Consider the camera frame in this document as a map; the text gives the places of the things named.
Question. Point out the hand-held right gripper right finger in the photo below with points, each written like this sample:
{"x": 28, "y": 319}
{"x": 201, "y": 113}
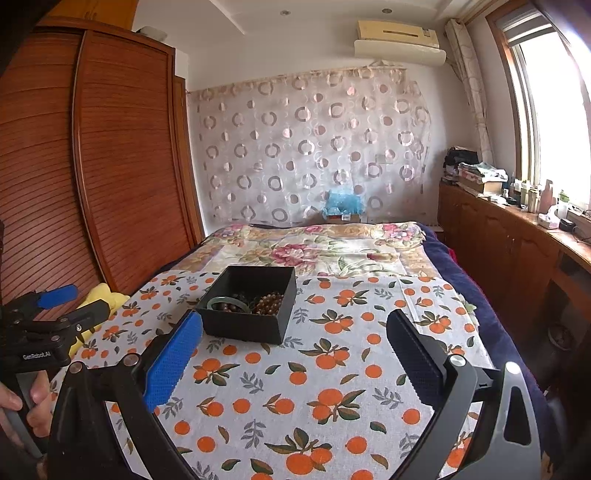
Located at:
{"x": 415, "y": 360}

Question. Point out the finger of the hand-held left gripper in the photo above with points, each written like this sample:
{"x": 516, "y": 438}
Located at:
{"x": 87, "y": 316}
{"x": 57, "y": 295}

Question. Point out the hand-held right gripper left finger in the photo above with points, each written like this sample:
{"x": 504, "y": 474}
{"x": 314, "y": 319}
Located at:
{"x": 173, "y": 364}

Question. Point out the pale green jade bangle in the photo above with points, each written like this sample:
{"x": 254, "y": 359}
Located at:
{"x": 217, "y": 302}

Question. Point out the black storage box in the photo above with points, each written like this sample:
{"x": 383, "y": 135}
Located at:
{"x": 244, "y": 330}

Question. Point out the person's left hand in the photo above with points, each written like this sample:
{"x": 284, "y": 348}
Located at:
{"x": 41, "y": 406}

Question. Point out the yellow cloth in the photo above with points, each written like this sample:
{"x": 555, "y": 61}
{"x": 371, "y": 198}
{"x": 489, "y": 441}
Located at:
{"x": 116, "y": 300}

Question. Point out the dark blue blanket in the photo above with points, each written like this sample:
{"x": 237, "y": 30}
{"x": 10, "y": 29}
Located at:
{"x": 461, "y": 286}

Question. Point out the orange fruit print cloth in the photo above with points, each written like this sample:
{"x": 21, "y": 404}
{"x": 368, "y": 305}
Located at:
{"x": 323, "y": 392}

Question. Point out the brown wooden wardrobe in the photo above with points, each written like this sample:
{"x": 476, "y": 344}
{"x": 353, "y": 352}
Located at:
{"x": 115, "y": 161}

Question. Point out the long wooden cabinet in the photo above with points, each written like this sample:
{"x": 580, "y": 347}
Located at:
{"x": 498, "y": 240}

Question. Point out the small cardboard box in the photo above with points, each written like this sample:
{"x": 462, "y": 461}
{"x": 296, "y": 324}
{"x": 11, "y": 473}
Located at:
{"x": 344, "y": 218}

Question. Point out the floral blanket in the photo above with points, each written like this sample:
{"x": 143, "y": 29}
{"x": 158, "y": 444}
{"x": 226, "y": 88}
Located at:
{"x": 300, "y": 249}

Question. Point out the blue plastic bag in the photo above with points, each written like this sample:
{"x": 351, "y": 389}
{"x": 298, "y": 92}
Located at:
{"x": 342, "y": 201}

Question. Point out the tissue pack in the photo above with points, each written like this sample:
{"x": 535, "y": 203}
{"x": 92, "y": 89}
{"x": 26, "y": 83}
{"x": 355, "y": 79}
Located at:
{"x": 548, "y": 221}

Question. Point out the pile of clothes and books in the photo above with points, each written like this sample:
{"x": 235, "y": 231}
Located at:
{"x": 475, "y": 173}

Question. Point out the row of small bottles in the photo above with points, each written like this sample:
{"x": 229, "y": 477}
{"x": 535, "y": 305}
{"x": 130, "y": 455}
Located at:
{"x": 524, "y": 194}

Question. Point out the small black device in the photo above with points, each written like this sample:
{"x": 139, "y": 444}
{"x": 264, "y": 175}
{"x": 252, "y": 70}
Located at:
{"x": 567, "y": 225}

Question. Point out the brown bottle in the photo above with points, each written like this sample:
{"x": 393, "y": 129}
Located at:
{"x": 548, "y": 196}

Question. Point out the circle pattern sheer curtain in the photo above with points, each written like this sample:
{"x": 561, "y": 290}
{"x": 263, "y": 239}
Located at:
{"x": 300, "y": 138}

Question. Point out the patterned window curtain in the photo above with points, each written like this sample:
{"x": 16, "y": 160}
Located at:
{"x": 471, "y": 92}

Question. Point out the window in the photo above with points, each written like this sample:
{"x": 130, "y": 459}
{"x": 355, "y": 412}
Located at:
{"x": 549, "y": 106}

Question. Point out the wall air conditioner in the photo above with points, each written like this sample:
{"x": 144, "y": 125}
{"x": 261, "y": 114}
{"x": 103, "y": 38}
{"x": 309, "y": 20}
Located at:
{"x": 399, "y": 44}

